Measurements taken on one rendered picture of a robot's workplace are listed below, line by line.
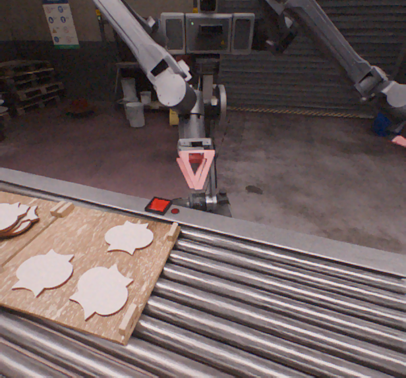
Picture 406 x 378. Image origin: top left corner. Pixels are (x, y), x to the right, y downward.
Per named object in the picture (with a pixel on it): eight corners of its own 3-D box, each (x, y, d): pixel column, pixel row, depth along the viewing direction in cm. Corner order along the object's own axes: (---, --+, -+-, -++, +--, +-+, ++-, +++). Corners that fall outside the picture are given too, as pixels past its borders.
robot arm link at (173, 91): (185, 63, 53) (158, 89, 56) (161, 34, 42) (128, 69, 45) (217, 102, 51) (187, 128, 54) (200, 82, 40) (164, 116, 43)
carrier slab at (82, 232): (74, 208, 86) (72, 205, 86) (180, 230, 77) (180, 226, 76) (-25, 296, 58) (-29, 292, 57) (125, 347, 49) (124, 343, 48)
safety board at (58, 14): (55, 49, 521) (40, -4, 472) (80, 49, 510) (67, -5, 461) (54, 49, 519) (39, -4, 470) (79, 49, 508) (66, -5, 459)
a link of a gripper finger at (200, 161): (179, 189, 51) (176, 145, 51) (178, 188, 58) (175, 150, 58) (211, 188, 52) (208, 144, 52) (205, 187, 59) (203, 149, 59)
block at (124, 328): (132, 307, 54) (130, 301, 53) (140, 309, 54) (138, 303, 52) (118, 335, 49) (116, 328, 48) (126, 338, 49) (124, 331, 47)
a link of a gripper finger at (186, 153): (181, 191, 44) (178, 140, 44) (179, 189, 51) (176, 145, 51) (217, 188, 45) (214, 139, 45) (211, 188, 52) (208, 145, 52)
